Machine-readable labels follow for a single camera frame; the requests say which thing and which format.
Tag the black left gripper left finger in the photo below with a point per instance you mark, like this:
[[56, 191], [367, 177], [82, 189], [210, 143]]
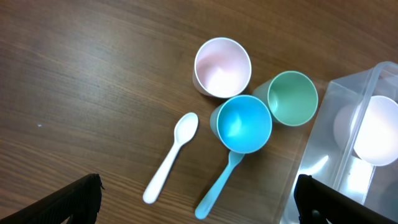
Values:
[[78, 202]]

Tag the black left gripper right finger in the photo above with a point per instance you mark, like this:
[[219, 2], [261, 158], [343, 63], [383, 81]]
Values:
[[318, 203]]

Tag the white plastic bowl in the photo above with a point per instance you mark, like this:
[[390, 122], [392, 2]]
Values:
[[376, 142]]

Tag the blue plastic cup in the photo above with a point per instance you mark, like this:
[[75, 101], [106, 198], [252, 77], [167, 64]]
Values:
[[243, 124]]

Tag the green plastic cup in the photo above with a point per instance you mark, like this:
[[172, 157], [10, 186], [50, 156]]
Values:
[[291, 97]]

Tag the light blue plastic fork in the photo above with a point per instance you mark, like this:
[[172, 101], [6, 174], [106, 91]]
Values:
[[208, 201]]

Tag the white plastic spoon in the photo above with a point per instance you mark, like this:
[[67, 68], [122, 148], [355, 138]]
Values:
[[184, 131]]

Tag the pink plastic cup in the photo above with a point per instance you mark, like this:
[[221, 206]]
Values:
[[222, 68]]

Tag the clear plastic container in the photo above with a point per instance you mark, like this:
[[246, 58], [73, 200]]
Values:
[[374, 187]]

